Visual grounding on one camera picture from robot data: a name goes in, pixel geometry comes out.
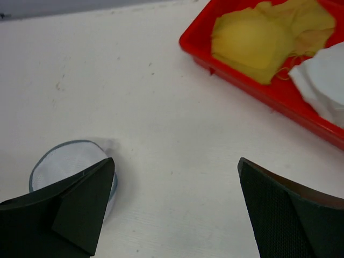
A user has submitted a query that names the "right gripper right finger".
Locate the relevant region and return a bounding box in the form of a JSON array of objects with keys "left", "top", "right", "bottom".
[{"left": 238, "top": 157, "right": 343, "bottom": 257}]

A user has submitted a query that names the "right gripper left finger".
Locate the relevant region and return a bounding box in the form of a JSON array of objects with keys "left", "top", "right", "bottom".
[{"left": 1, "top": 158, "right": 115, "bottom": 257}]

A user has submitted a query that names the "white mesh laundry bag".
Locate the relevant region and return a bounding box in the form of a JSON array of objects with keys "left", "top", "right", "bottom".
[{"left": 27, "top": 140, "right": 117, "bottom": 232}]

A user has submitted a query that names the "pale green bra pad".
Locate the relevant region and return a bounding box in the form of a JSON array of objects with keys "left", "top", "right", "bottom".
[{"left": 288, "top": 42, "right": 343, "bottom": 128}]

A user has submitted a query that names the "beige bra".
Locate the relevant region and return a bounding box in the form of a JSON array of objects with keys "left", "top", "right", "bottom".
[{"left": 211, "top": 1, "right": 336, "bottom": 84}]

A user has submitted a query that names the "red plastic bin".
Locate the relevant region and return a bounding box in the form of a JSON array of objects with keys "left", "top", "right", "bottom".
[{"left": 179, "top": 1, "right": 343, "bottom": 149}]

